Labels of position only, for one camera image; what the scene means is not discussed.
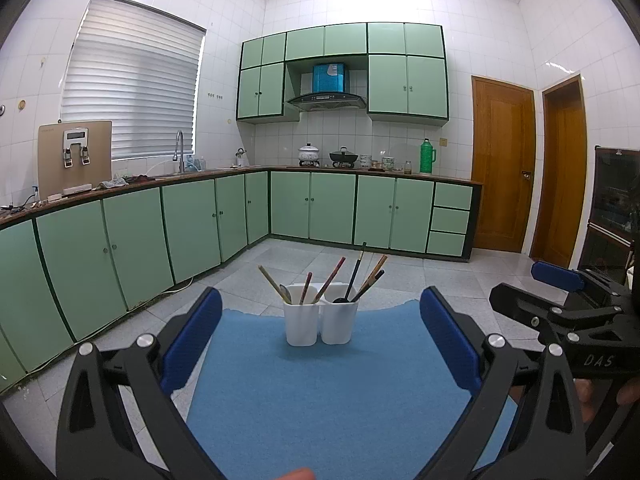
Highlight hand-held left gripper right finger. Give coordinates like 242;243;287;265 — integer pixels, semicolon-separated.
419;286;588;480

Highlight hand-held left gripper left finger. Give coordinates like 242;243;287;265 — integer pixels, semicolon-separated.
55;287;228;480

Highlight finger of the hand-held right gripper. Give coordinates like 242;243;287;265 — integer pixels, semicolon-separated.
531;261;640;312
489;283;640;345

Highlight black chopstick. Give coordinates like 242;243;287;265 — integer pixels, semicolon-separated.
351;270;386;303
346;241;368;302

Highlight tan wooden chopstick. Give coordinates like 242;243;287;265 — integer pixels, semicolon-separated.
257;265;287;305

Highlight brown wooden chopstick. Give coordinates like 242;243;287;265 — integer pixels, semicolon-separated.
359;258;389;291
365;254;387;282

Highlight white utensil cup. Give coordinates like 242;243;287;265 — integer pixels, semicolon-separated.
320;283;360;345
283;284;321;347

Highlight red printed chopstick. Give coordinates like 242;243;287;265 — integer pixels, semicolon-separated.
311;257;347;305

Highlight person's right hand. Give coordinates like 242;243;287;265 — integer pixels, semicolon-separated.
574;379;640;423

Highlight black glass cabinet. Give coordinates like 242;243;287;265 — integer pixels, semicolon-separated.
577;146;640;286

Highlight wooden door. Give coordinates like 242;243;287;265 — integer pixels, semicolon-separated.
471;75;537;253
530;74;588;270

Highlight green base cabinets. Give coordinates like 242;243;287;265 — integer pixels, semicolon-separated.
0;166;483;393

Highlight blue mat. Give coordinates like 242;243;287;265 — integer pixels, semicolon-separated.
185;300;521;480

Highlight green thermos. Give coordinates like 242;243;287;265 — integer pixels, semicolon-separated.
419;138;437;176

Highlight water purifier unit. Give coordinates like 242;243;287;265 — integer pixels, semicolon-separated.
37;120;113;201

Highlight black wok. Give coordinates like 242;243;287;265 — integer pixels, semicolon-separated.
329;147;360;169

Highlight green upper cabinets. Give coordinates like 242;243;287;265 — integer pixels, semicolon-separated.
235;21;450;123

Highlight white window blind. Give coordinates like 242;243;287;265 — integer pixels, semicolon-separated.
60;0;207;162

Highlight range hood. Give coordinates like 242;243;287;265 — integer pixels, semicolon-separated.
285;61;367;112

